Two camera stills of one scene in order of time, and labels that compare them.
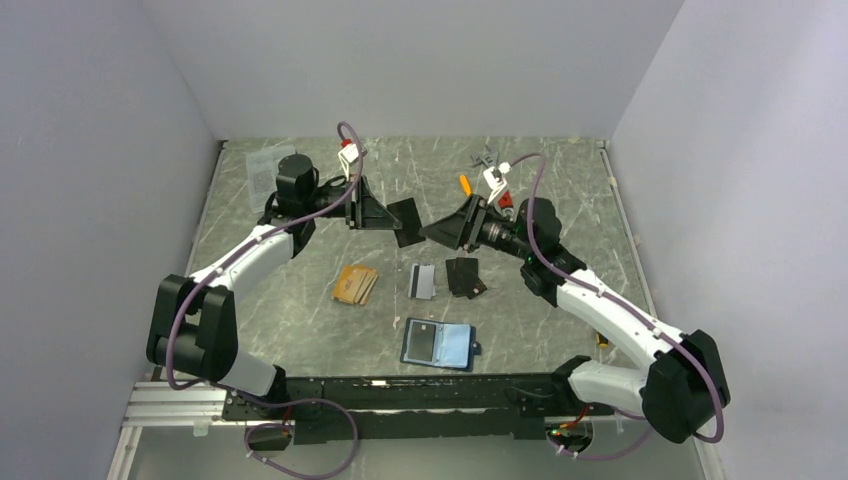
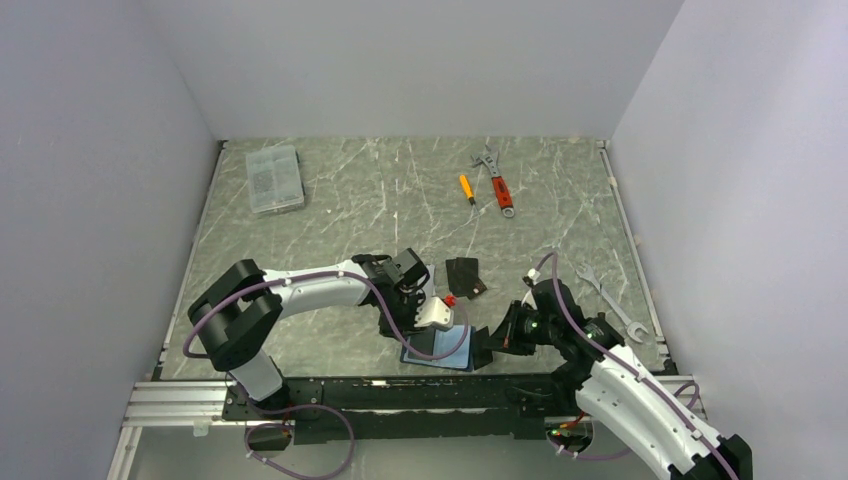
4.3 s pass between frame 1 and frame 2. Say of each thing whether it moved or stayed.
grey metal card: stayed
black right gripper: moved
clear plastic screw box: stayed
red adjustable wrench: stayed
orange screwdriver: stayed
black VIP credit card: stayed
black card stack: stayed
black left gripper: moved
